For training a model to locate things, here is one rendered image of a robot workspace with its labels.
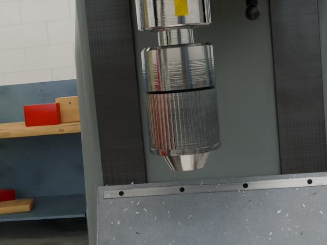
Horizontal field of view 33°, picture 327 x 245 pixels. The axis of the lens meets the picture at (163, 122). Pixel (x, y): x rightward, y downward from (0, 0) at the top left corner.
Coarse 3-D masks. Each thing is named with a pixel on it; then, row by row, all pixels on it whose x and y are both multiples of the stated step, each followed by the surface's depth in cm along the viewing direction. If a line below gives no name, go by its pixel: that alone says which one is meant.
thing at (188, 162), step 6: (168, 156) 35; (174, 156) 35; (180, 156) 35; (186, 156) 35; (192, 156) 35; (198, 156) 35; (204, 156) 35; (168, 162) 36; (174, 162) 35; (180, 162) 35; (186, 162) 35; (192, 162) 35; (198, 162) 35; (204, 162) 36; (174, 168) 36; (180, 168) 35; (186, 168) 35; (192, 168) 35; (198, 168) 35
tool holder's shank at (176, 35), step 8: (152, 32) 36; (160, 32) 35; (168, 32) 34; (176, 32) 34; (184, 32) 34; (192, 32) 35; (160, 40) 35; (168, 40) 34; (176, 40) 34; (184, 40) 34; (192, 40) 35
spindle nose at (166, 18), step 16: (144, 0) 34; (160, 0) 33; (192, 0) 33; (208, 0) 34; (144, 16) 34; (160, 16) 33; (176, 16) 33; (192, 16) 33; (208, 16) 34; (144, 32) 36
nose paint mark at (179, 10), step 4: (176, 0) 33; (180, 0) 33; (184, 0) 33; (176, 4) 33; (180, 4) 33; (184, 4) 33; (176, 8) 33; (180, 8) 33; (184, 8) 33; (176, 12) 33; (180, 12) 33; (184, 12) 33
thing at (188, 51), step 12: (144, 48) 35; (156, 48) 34; (168, 48) 33; (180, 48) 33; (192, 48) 33; (204, 48) 34; (144, 60) 35; (156, 60) 34; (168, 60) 33; (180, 60) 33
